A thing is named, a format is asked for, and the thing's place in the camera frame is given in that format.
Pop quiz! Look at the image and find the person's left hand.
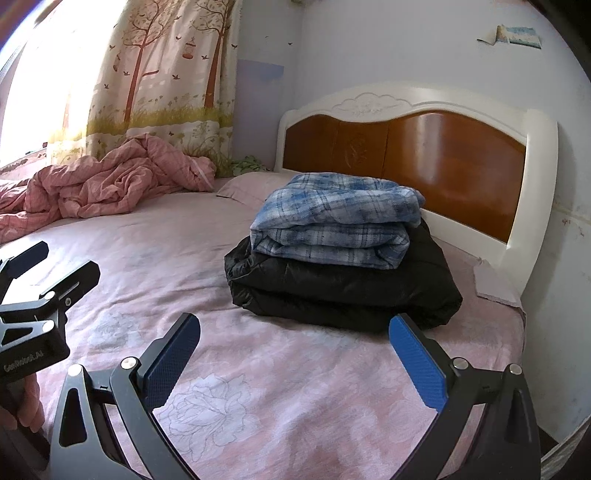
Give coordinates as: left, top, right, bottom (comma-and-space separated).
18, 372, 47, 435

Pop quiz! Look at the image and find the pink bed sheet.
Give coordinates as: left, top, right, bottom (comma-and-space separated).
0, 171, 527, 480

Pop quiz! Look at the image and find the pink pillow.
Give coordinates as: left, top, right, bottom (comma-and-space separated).
216, 172, 296, 214

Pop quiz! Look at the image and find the wooden headboard with white frame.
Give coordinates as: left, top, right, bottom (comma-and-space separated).
273, 80, 559, 296

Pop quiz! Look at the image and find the window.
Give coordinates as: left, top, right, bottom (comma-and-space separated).
0, 0, 116, 171

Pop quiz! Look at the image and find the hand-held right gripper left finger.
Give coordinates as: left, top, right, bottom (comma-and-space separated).
48, 313, 201, 480

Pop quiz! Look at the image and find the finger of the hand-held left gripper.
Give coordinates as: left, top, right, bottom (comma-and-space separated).
0, 261, 101, 325
0, 241, 50, 297

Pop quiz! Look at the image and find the black jacket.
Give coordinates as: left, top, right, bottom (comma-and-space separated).
224, 217, 464, 334

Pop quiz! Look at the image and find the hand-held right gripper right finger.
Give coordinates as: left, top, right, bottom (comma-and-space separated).
389, 313, 541, 480

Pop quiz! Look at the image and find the small wall picture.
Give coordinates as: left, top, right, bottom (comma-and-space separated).
477, 23, 542, 49

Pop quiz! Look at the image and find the tree print curtain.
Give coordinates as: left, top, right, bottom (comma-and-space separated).
46, 0, 243, 178

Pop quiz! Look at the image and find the green patterned cloth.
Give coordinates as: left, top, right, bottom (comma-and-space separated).
230, 154, 273, 176

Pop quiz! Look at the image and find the pink quilt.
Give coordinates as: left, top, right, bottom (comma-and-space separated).
0, 135, 218, 246

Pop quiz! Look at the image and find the blue plaid shirt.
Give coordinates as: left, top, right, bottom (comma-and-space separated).
249, 172, 426, 271

